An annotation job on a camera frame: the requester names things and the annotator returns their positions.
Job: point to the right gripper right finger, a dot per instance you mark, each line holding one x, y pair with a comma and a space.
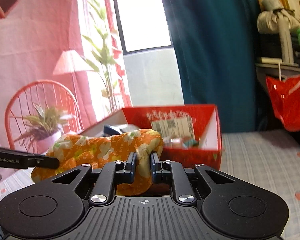
173, 174

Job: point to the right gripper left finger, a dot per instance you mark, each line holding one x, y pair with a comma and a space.
111, 175

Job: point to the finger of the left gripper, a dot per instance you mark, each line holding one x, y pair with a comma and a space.
39, 160

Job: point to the orange floral cloth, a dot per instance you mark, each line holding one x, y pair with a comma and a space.
75, 150

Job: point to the dark blue snack packet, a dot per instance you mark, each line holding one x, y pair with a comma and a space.
113, 130

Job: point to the red strawberry cardboard box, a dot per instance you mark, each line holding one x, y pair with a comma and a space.
206, 129

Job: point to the potted spider plant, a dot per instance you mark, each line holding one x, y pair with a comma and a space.
38, 131

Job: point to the pink floor lamp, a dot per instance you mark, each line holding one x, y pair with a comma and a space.
70, 62

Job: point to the tall green plant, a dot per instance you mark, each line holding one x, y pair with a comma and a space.
102, 57

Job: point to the pink sheer curtain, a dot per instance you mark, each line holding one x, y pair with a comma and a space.
33, 36

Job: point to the red plastic bag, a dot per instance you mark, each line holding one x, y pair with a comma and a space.
285, 100

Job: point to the teal curtain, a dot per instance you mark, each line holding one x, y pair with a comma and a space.
213, 42

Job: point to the beige cloth bag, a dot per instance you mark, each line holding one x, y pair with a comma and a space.
268, 20

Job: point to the white tube bottle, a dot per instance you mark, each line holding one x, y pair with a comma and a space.
285, 39

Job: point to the red wire chair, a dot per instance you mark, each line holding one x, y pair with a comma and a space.
46, 93

